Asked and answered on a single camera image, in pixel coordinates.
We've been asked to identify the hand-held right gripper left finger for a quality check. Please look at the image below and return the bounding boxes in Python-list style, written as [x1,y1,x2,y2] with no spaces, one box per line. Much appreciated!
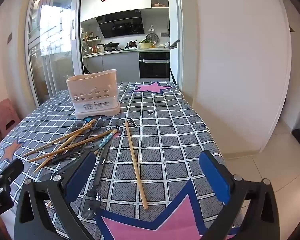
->
[14,151,97,240]

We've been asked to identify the white refrigerator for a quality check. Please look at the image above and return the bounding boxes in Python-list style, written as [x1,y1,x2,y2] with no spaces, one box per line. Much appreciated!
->
[169,0,183,85]

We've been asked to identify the grey kitchen base cabinets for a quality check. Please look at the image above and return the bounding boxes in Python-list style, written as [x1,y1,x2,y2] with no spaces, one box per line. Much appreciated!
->
[81,49,170,82]

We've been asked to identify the glass sliding door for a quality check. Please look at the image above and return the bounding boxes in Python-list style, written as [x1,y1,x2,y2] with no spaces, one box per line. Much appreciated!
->
[25,0,83,105]

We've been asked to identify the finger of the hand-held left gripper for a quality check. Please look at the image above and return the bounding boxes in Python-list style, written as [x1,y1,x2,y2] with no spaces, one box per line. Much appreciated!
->
[0,158,24,188]

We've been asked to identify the white wall cabinets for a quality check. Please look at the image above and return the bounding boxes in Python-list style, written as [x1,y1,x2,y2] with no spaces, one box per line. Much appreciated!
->
[80,0,169,22]

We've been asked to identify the black range hood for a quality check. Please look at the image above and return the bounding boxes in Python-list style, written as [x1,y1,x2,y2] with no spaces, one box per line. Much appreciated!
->
[95,9,145,39]

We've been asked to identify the spice rack with bottles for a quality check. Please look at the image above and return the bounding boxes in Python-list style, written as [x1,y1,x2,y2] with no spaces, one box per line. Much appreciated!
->
[81,31,102,55]

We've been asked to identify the black wok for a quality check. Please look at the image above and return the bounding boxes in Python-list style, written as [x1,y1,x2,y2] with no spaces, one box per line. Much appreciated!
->
[97,42,120,52]

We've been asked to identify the black built-in oven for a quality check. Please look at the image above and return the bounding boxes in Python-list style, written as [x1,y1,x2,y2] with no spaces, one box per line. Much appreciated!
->
[139,52,171,78]

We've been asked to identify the green bowl of vegetables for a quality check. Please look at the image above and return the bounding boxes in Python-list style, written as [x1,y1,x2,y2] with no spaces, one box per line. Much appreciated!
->
[138,39,153,49]

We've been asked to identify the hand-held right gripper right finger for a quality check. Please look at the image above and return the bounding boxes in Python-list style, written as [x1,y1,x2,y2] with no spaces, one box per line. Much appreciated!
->
[199,150,287,240]

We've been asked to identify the beige plastic utensil holder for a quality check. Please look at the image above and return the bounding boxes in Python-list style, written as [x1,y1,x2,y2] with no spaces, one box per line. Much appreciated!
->
[66,69,122,120]

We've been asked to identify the grey checked star tablecloth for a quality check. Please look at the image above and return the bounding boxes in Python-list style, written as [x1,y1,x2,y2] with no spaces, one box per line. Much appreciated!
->
[0,81,243,240]

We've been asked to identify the dark translucent spoon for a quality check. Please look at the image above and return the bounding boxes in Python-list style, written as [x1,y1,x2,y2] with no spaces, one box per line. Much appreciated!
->
[70,121,90,140]
[37,144,95,167]
[80,142,111,220]
[76,118,106,140]

